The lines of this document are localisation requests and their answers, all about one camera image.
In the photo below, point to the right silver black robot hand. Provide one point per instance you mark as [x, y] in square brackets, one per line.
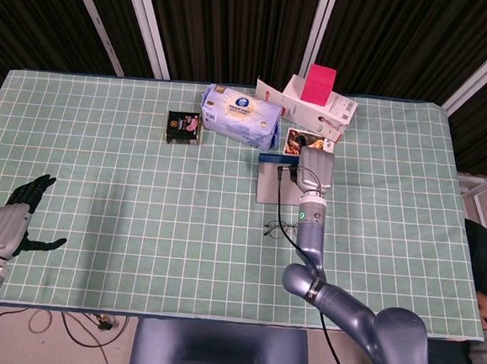
[317, 171]

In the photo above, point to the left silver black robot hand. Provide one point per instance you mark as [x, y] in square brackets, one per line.
[3, 230]

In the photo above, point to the blue box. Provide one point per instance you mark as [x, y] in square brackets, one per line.
[268, 188]

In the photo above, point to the thin-framed eyeglasses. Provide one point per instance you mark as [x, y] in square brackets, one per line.
[272, 230]

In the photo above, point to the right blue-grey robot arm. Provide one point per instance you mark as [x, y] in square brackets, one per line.
[343, 303]

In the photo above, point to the white and red carton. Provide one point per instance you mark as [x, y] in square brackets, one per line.
[312, 113]

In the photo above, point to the food photo card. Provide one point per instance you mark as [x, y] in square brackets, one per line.
[293, 141]

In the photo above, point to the pink rectangular block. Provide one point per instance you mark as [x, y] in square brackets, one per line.
[317, 84]

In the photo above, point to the light blue tissue pack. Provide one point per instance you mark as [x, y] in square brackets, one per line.
[240, 116]

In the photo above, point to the green white checked tablecloth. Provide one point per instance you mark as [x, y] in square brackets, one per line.
[139, 224]

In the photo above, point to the small black packet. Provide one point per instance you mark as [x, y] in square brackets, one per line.
[183, 128]

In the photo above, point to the black pleated curtain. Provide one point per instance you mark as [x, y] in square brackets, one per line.
[239, 21]

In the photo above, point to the blue-grey robot torso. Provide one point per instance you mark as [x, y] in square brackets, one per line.
[219, 353]

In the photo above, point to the white metal rail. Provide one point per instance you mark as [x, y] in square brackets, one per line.
[321, 28]

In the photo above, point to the aluminium frame rack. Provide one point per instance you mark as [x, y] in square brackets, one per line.
[483, 192]

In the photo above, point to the white slanted frame post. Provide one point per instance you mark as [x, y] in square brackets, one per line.
[484, 72]

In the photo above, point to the wide double white frame post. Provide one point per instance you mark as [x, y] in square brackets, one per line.
[148, 23]

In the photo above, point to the thin white frame post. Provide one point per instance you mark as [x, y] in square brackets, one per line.
[96, 18]

